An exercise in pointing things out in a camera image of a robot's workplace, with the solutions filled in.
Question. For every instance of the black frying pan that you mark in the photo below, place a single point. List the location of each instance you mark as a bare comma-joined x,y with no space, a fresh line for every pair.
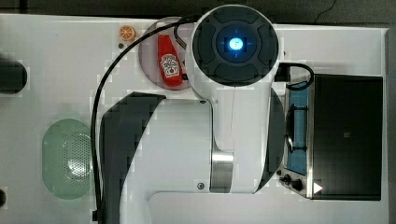
13,77

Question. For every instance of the orange slice toy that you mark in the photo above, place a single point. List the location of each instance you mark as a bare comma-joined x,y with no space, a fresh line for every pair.
127,33

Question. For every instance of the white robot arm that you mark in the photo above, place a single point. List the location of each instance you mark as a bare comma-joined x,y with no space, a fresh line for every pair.
215,143

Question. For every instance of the silver black toaster oven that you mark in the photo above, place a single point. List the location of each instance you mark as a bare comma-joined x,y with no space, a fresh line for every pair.
334,138

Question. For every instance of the green perforated colander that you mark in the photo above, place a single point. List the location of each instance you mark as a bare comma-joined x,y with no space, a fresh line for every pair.
67,159

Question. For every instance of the translucent purple plate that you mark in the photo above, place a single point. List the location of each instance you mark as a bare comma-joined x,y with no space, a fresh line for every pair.
148,56

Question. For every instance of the red ketchup bottle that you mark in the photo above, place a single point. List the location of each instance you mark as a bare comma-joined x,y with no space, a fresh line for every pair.
168,61

